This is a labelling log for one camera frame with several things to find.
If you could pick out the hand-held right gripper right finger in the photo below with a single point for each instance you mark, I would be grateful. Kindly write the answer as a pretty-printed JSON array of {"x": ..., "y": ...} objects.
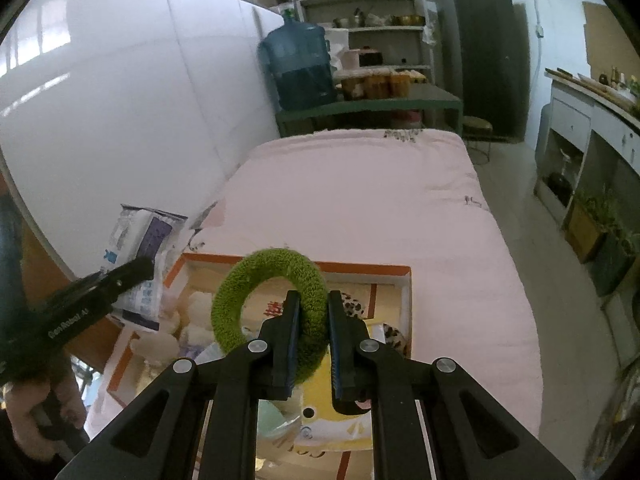
[{"x": 335, "y": 350}]

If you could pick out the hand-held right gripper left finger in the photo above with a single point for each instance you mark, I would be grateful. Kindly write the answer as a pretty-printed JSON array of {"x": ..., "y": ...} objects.
[{"x": 295, "y": 345}]

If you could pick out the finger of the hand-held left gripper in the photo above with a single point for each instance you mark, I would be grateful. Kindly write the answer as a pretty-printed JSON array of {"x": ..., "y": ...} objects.
[{"x": 130, "y": 271}]

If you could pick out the white tissue packet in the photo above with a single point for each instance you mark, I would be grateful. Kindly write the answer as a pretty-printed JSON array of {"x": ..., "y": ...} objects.
[{"x": 145, "y": 240}]

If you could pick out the cardboard box orange rim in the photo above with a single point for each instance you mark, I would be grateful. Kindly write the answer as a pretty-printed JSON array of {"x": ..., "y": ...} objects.
[{"x": 390, "y": 300}]

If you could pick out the white plush toy pink ribbon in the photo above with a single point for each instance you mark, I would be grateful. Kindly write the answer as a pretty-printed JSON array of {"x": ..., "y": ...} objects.
[{"x": 197, "y": 310}]

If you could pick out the leopard print soft toy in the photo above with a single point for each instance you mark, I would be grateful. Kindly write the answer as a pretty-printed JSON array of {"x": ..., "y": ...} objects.
[{"x": 357, "y": 305}]

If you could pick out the person's left hand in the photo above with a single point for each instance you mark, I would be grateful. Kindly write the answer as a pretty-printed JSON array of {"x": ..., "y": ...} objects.
[{"x": 25, "y": 402}]

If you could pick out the yellow printed packet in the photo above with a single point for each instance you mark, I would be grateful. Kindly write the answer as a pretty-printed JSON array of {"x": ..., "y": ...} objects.
[{"x": 320, "y": 405}]

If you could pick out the pale green item in plastic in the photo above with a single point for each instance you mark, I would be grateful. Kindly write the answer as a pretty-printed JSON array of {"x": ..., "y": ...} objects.
[{"x": 275, "y": 417}]

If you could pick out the green low table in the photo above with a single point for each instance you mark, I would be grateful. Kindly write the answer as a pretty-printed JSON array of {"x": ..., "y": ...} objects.
[{"x": 370, "y": 105}]

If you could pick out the amber food jar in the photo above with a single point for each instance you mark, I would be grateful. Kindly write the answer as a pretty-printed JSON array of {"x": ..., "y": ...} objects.
[
  {"x": 377, "y": 84},
  {"x": 352, "y": 85},
  {"x": 400, "y": 82}
]

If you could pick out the small round metal stool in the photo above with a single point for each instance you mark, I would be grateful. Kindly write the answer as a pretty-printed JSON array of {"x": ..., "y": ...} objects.
[{"x": 477, "y": 122}]

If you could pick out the blue water jug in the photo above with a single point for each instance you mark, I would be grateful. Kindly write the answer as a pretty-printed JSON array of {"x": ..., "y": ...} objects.
[{"x": 300, "y": 60}]

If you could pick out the yellow planter box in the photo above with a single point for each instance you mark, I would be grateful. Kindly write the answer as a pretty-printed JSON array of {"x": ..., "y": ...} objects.
[{"x": 585, "y": 232}]

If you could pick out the dark green planter box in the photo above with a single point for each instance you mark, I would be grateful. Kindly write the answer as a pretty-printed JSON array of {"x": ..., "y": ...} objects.
[{"x": 615, "y": 265}]

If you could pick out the dark grey fridge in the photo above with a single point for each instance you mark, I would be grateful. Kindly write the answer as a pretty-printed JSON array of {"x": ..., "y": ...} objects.
[{"x": 480, "y": 50}]

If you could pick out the grey kitchen counter cabinet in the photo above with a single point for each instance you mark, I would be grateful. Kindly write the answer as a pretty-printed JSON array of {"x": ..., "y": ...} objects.
[{"x": 590, "y": 125}]

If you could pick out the condiment bottle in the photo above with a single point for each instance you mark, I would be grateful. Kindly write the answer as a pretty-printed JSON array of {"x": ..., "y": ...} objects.
[{"x": 614, "y": 76}]

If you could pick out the cardboard wall panels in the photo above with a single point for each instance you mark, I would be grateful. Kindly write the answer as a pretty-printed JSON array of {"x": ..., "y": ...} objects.
[{"x": 607, "y": 40}]

